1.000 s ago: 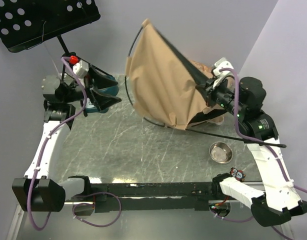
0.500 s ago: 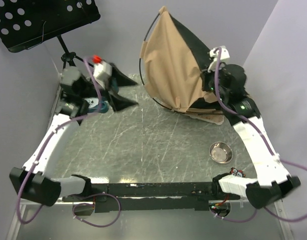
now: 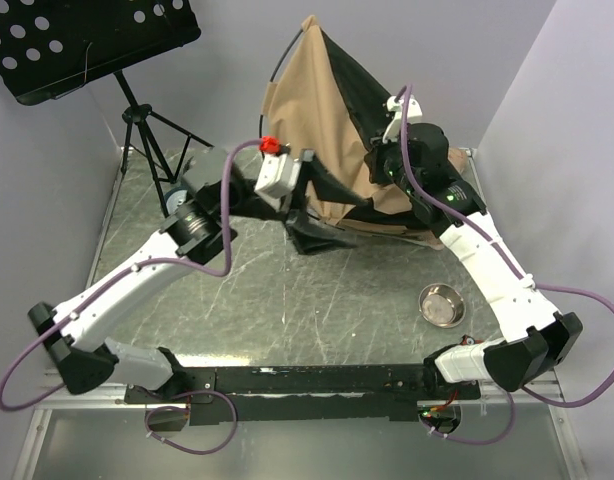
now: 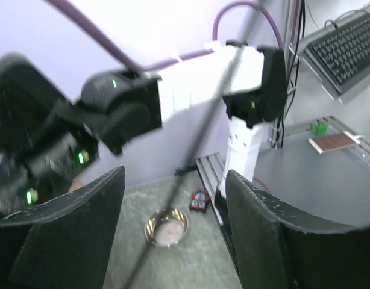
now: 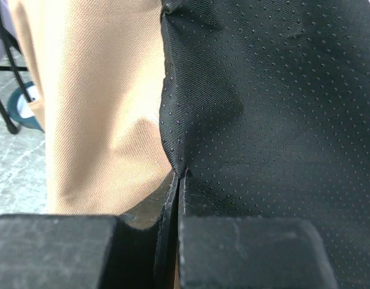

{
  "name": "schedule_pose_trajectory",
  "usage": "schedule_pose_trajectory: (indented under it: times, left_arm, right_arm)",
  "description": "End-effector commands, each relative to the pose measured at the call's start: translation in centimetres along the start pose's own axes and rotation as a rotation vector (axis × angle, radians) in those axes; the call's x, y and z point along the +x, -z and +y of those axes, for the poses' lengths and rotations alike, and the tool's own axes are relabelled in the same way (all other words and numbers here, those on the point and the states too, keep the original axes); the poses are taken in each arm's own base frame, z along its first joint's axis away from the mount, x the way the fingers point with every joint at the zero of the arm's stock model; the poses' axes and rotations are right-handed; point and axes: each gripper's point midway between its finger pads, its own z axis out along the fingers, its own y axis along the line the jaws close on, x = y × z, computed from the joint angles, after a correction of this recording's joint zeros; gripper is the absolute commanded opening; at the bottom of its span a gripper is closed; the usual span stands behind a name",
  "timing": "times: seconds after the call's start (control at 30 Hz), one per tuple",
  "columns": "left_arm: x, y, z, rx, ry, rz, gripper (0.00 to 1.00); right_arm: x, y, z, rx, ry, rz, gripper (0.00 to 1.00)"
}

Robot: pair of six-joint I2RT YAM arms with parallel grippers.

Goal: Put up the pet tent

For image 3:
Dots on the orange patterned pillow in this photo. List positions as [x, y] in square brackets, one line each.
[461, 160]

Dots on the teal double pet bowl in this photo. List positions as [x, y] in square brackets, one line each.
[174, 198]

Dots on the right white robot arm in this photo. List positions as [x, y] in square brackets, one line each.
[536, 336]

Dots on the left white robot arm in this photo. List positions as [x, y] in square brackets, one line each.
[77, 333]

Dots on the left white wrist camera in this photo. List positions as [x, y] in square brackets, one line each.
[278, 175]

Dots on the black music stand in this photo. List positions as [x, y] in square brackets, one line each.
[50, 48]

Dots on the tan black pet tent fabric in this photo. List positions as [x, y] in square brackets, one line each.
[320, 98]

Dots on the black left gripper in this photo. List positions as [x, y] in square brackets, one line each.
[309, 235]

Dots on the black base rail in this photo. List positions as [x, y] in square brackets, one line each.
[279, 393]

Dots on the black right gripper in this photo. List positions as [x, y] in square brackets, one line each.
[374, 160]

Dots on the steel pet bowl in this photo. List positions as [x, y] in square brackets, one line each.
[442, 306]

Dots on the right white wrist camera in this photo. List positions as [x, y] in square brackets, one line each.
[394, 107]

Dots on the red owl toy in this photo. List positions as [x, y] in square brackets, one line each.
[469, 340]

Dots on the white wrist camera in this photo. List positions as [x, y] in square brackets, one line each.
[394, 107]
[278, 175]

